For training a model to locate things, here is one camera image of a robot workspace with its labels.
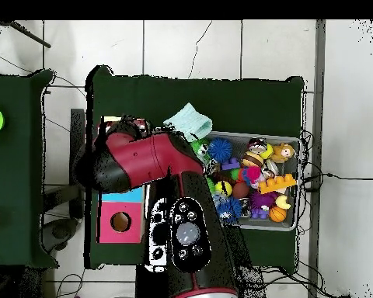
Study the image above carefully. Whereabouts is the mint green waffle cloth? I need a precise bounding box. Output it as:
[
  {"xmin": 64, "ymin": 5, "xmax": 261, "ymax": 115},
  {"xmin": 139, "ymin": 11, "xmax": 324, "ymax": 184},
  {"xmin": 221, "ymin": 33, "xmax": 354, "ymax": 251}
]
[{"xmin": 162, "ymin": 102, "xmax": 213, "ymax": 142}]

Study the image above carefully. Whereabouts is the wooden box with three holes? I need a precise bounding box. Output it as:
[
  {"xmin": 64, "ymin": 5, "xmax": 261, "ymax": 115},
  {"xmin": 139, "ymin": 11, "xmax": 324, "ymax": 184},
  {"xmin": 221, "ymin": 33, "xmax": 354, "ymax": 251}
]
[{"xmin": 96, "ymin": 116, "xmax": 147, "ymax": 244}]

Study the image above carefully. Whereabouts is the shallow clear mesh bin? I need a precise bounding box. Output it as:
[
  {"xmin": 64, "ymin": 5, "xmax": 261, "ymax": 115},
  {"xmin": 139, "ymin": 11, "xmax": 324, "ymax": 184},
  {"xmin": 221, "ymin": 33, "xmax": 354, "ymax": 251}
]
[{"xmin": 204, "ymin": 130, "xmax": 302, "ymax": 232}]

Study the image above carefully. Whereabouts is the green spiky ball with eyes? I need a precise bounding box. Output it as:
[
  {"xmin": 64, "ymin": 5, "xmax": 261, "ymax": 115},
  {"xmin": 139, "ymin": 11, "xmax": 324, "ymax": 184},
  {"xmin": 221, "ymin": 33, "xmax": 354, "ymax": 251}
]
[{"xmin": 190, "ymin": 138, "xmax": 211, "ymax": 159}]

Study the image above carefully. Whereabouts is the blue spiky rubber ball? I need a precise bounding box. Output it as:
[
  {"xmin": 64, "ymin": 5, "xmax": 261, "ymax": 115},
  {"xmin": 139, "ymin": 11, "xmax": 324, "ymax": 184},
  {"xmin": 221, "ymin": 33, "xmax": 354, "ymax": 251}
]
[{"xmin": 207, "ymin": 137, "xmax": 233, "ymax": 164}]

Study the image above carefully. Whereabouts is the yellow tennis ball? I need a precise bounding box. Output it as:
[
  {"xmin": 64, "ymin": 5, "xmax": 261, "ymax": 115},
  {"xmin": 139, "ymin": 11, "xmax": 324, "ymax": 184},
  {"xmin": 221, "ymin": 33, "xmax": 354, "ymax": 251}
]
[{"xmin": 214, "ymin": 180, "xmax": 233, "ymax": 197}]

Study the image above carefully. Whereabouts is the blue spiky ball with eyes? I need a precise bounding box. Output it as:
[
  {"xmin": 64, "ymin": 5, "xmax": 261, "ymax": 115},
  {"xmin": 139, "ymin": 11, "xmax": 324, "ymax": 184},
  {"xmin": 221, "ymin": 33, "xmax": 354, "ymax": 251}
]
[{"xmin": 217, "ymin": 196, "xmax": 243, "ymax": 224}]

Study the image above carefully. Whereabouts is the plastic toy hamburger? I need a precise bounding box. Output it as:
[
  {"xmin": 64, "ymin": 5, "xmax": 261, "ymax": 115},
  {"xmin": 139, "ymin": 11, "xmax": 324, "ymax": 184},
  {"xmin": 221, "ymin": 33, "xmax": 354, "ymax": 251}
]
[{"xmin": 240, "ymin": 151, "xmax": 264, "ymax": 168}]

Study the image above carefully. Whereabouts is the crushed black red can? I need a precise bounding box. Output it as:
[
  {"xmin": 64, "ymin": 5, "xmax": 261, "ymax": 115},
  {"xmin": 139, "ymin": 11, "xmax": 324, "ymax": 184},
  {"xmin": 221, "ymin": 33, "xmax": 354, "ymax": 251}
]
[{"xmin": 247, "ymin": 137, "xmax": 268, "ymax": 154}]

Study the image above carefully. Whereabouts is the dark green table cloth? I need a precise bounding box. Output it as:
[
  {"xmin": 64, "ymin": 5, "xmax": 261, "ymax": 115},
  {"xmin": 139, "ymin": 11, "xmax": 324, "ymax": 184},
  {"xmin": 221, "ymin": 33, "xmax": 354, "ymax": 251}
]
[
  {"xmin": 84, "ymin": 64, "xmax": 305, "ymax": 270},
  {"xmin": 0, "ymin": 68, "xmax": 58, "ymax": 269}
]

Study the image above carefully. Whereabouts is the purple fuzzy toy figure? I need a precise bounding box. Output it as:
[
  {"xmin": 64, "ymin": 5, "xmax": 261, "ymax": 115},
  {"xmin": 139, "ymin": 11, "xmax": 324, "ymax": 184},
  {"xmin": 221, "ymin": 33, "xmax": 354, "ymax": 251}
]
[{"xmin": 249, "ymin": 190, "xmax": 278, "ymax": 220}]

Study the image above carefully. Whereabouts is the orange plastic toy block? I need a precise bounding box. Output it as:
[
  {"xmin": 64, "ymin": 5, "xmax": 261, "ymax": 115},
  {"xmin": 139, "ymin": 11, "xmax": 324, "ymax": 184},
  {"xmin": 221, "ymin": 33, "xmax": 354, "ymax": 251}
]
[{"xmin": 257, "ymin": 172, "xmax": 298, "ymax": 195}]

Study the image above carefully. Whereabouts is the brown plush monkey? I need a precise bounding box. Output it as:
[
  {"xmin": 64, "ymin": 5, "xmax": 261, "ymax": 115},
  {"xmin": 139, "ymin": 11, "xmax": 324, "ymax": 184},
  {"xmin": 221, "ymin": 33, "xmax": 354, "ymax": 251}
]
[{"xmin": 270, "ymin": 142, "xmax": 296, "ymax": 164}]

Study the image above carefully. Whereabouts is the small orange basketball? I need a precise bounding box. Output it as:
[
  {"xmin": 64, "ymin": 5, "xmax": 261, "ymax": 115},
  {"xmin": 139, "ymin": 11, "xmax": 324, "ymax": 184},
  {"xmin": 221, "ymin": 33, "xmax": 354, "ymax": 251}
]
[{"xmin": 269, "ymin": 206, "xmax": 288, "ymax": 224}]

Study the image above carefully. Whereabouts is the black upright panel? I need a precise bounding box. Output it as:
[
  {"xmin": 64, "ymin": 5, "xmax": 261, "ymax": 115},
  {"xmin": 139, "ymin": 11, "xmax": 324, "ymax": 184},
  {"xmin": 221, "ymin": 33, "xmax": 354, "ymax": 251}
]
[{"xmin": 69, "ymin": 108, "xmax": 86, "ymax": 220}]

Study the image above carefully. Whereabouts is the grey rounded object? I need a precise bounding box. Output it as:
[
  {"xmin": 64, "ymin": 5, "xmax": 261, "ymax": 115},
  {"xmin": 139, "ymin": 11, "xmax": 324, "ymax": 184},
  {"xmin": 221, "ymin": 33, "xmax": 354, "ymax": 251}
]
[{"xmin": 41, "ymin": 217, "xmax": 79, "ymax": 252}]

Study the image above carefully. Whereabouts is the dark thin rod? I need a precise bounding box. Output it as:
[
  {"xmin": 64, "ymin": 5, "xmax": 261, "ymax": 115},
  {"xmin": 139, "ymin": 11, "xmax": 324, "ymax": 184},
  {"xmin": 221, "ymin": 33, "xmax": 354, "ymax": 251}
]
[{"xmin": 0, "ymin": 19, "xmax": 52, "ymax": 49}]

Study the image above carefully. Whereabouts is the black power cable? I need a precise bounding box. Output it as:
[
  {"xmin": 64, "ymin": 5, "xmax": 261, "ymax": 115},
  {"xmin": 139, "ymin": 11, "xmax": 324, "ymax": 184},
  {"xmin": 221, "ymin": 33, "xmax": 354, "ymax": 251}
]
[{"xmin": 301, "ymin": 172, "xmax": 373, "ymax": 193}]

